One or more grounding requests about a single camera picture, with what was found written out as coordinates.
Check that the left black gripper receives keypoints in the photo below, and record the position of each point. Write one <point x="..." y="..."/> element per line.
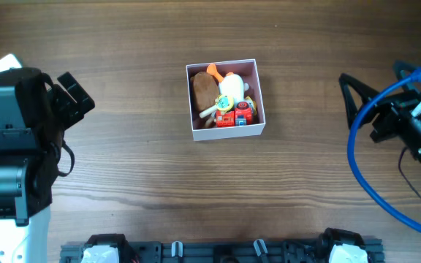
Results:
<point x="73" y="111"/>

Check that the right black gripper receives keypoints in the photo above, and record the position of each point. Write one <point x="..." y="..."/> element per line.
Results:
<point x="392" y="109"/>

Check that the brown plush bear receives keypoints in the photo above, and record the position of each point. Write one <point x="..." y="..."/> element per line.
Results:
<point x="204" y="91"/>

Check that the white box pink interior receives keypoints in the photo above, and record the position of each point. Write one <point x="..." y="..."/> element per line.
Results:
<point x="247" y="69"/>

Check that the yellow wooden rattle drum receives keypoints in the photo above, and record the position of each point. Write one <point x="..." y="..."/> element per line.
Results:
<point x="223" y="103"/>

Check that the red toy fire truck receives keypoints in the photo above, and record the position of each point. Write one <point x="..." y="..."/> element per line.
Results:
<point x="242" y="115"/>

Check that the white plush duck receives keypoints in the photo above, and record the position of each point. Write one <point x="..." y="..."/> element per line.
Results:
<point x="232" y="85"/>

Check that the white wooden rattle drum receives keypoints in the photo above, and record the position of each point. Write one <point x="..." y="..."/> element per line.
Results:
<point x="210" y="123"/>

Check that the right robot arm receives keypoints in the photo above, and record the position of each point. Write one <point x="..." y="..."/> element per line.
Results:
<point x="414" y="147"/>

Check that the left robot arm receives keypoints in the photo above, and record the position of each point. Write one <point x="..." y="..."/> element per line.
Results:
<point x="35" y="112"/>

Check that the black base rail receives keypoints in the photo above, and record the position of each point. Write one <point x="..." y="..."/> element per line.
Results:
<point x="333" y="245"/>

